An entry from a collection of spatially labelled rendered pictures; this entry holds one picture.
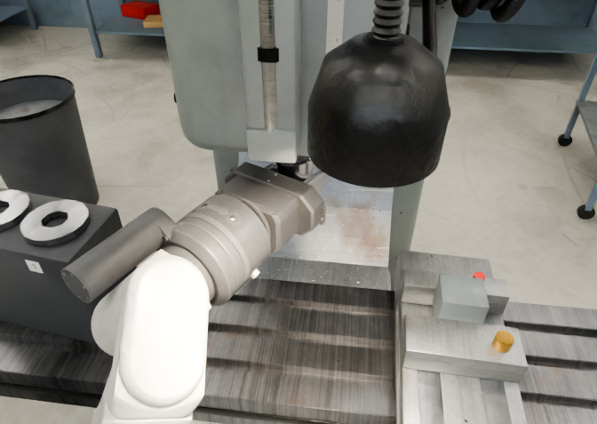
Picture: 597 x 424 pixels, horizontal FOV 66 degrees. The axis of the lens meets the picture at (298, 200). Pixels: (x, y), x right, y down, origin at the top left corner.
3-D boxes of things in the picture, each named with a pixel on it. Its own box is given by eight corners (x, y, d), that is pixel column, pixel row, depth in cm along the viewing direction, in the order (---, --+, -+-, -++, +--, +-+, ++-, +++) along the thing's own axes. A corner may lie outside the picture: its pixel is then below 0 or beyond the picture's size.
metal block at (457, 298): (478, 335, 64) (489, 308, 61) (434, 330, 65) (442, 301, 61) (473, 306, 68) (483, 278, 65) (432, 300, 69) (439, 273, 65)
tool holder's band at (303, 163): (299, 145, 56) (299, 138, 55) (321, 164, 53) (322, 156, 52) (265, 156, 54) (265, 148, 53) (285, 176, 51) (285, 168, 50)
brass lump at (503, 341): (512, 354, 59) (515, 346, 58) (493, 351, 59) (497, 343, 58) (508, 340, 60) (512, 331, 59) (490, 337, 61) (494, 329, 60)
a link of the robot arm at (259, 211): (328, 176, 48) (260, 243, 40) (324, 245, 53) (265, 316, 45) (232, 143, 53) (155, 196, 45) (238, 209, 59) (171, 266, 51)
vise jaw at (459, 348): (519, 384, 60) (529, 366, 57) (401, 368, 62) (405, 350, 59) (510, 345, 64) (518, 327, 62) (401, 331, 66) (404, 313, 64)
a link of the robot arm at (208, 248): (263, 275, 42) (174, 370, 34) (212, 301, 50) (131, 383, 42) (182, 179, 41) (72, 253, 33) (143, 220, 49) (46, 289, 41)
